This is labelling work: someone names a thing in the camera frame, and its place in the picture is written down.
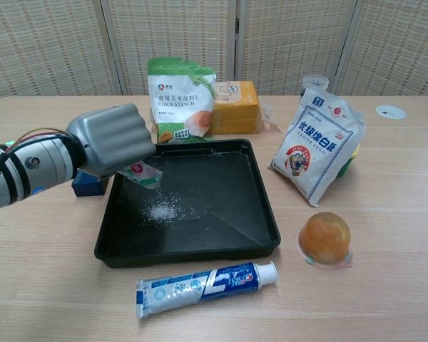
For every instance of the dark blue floral box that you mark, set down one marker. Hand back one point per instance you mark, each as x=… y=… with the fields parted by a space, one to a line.
x=87 y=187

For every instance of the clear bottle with dark cap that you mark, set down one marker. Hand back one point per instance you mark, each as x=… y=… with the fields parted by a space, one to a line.
x=315 y=82

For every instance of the yellow green small container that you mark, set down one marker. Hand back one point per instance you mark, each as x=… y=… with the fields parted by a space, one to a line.
x=349 y=162

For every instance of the white spilled granules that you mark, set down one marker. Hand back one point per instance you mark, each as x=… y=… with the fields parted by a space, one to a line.
x=160 y=211

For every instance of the orange jelly cup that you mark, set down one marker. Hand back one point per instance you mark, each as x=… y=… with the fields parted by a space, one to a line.
x=324 y=238

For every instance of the black plastic tray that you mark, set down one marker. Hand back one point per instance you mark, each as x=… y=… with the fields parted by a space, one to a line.
x=214 y=213

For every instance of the yellow tissue pack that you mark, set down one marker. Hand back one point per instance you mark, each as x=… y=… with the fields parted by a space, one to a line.
x=237 y=110

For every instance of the pink white snack packet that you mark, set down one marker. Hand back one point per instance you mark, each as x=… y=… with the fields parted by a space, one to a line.
x=144 y=174

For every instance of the green white corn starch bag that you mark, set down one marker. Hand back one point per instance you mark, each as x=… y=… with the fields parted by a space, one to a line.
x=178 y=103

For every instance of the white castor sugar bag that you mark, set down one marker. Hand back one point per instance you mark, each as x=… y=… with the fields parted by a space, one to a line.
x=315 y=149

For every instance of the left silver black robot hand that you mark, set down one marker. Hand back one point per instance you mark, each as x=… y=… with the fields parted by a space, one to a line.
x=110 y=139

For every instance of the beige woven folding screen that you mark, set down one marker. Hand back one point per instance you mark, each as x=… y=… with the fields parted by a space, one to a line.
x=57 y=46

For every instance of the blue white toothpaste tube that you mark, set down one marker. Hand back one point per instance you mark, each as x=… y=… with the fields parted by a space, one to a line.
x=199 y=288

